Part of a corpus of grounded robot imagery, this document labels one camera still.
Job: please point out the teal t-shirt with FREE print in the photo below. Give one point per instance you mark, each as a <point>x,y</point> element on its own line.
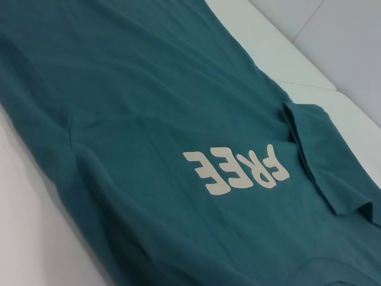
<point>149,119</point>

